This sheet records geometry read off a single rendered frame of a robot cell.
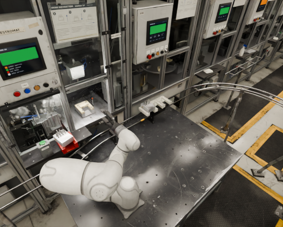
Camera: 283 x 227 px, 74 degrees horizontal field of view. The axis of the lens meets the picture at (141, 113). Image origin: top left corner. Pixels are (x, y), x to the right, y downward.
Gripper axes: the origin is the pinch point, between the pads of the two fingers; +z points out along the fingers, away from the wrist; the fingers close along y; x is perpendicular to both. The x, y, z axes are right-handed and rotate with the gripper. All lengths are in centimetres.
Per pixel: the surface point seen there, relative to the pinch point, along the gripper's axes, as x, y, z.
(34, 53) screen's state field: 31, 53, 18
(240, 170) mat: -140, -112, -86
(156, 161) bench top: -28, -44, -37
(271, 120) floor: -282, -113, -70
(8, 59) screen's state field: 45, 52, 18
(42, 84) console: 32.1, 30.7, 20.4
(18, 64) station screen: 41, 49, 18
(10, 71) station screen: 46, 45, 18
